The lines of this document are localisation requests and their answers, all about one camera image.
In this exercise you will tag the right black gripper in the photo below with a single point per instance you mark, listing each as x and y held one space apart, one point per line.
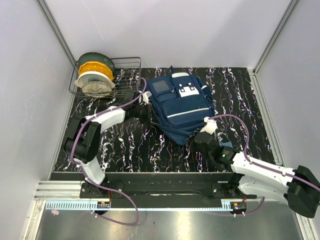
194 142

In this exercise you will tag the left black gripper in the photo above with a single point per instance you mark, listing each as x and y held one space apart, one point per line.
148 118

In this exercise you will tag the navy blue student backpack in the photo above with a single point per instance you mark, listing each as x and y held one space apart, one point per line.
180 102

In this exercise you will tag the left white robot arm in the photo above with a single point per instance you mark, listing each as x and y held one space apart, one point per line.
83 134

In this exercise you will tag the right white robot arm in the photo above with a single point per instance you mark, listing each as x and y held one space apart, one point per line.
298 188

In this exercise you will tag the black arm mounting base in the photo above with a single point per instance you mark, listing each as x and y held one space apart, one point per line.
175 203

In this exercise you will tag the small blue wallet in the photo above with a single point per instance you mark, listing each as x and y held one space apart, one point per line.
226 144

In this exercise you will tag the grey patterned plate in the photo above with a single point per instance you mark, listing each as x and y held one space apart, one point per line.
96 89

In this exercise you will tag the white plate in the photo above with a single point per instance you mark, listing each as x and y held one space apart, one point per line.
92 77

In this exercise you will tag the yellow plate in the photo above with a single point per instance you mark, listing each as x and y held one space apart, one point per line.
96 66

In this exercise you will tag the dark green plate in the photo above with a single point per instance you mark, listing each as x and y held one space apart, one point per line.
96 57

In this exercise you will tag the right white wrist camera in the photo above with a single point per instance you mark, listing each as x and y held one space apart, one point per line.
210 126

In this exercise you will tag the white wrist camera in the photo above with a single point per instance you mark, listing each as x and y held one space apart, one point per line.
210 126
144 98

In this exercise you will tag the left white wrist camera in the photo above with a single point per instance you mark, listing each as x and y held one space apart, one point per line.
144 98

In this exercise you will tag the black wire dish rack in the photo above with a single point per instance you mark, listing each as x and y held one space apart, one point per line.
126 77

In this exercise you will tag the aluminium front rail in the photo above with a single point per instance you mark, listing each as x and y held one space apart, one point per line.
45 190

